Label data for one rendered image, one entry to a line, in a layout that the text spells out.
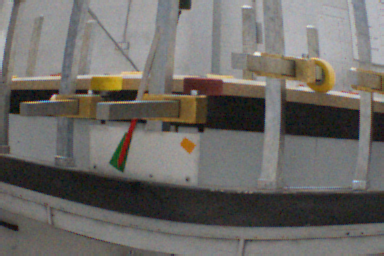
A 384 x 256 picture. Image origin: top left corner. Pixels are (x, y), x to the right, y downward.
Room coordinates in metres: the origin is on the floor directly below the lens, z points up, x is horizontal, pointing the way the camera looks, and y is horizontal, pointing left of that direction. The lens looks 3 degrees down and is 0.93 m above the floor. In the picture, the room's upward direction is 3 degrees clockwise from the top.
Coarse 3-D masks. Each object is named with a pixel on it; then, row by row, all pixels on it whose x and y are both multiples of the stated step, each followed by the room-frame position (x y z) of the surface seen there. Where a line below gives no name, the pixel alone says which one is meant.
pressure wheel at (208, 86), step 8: (184, 80) 2.41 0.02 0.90; (192, 80) 2.39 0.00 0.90; (200, 80) 2.38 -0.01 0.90; (208, 80) 2.38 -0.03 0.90; (216, 80) 2.39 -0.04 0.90; (184, 88) 2.41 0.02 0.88; (192, 88) 2.39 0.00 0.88; (200, 88) 2.38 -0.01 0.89; (208, 88) 2.38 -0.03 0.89; (216, 88) 2.39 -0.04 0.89; (208, 96) 2.42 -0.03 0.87; (200, 128) 2.42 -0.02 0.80
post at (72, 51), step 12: (84, 0) 2.43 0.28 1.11; (72, 12) 2.44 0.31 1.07; (84, 12) 2.44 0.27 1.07; (72, 24) 2.44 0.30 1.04; (84, 24) 2.45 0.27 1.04; (72, 36) 2.43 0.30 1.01; (72, 48) 2.43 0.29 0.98; (72, 60) 2.43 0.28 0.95; (72, 72) 2.43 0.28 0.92; (60, 84) 2.44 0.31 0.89; (72, 84) 2.44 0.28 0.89; (60, 120) 2.44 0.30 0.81; (72, 120) 2.45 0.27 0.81; (60, 132) 2.44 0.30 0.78; (72, 132) 2.45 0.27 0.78; (60, 144) 2.44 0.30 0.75; (72, 144) 2.45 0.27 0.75; (60, 156) 2.44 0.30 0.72; (72, 156) 2.45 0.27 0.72
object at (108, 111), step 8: (104, 104) 2.05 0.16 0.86; (112, 104) 2.05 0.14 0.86; (120, 104) 2.08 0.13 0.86; (128, 104) 2.11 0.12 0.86; (136, 104) 2.14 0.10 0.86; (144, 104) 2.17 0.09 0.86; (152, 104) 2.20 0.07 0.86; (160, 104) 2.23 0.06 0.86; (168, 104) 2.25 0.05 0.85; (176, 104) 2.28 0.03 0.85; (208, 104) 2.41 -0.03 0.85; (96, 112) 2.05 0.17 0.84; (104, 112) 2.05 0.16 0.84; (112, 112) 2.05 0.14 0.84; (120, 112) 2.08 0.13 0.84; (128, 112) 2.11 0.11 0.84; (136, 112) 2.14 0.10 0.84; (144, 112) 2.17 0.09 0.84; (152, 112) 2.20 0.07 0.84; (160, 112) 2.23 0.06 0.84; (168, 112) 2.26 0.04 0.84; (176, 112) 2.29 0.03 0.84; (208, 112) 2.41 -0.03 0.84
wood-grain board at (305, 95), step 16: (16, 80) 2.75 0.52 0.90; (32, 80) 2.71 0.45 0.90; (48, 80) 2.68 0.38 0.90; (80, 80) 2.63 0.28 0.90; (128, 80) 2.57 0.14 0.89; (176, 80) 2.52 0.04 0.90; (224, 80) 2.64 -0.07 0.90; (240, 80) 3.03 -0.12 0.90; (240, 96) 2.45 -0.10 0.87; (256, 96) 2.44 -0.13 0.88; (288, 96) 2.40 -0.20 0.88; (304, 96) 2.38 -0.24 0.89; (320, 96) 2.36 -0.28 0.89; (336, 96) 2.34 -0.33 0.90; (352, 96) 2.55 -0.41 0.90
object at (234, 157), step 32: (32, 96) 2.75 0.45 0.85; (128, 96) 2.60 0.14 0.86; (224, 96) 2.50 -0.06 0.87; (32, 128) 2.74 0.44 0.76; (128, 128) 2.60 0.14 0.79; (192, 128) 2.53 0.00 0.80; (224, 128) 2.50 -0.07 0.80; (256, 128) 2.47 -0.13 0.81; (288, 128) 2.43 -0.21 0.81; (320, 128) 2.39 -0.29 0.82; (352, 128) 2.35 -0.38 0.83; (224, 160) 2.50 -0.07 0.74; (256, 160) 2.47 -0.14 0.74; (288, 160) 2.43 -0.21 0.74; (320, 160) 2.39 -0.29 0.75; (352, 160) 2.35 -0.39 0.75; (0, 224) 2.83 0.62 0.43; (32, 224) 2.79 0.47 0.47
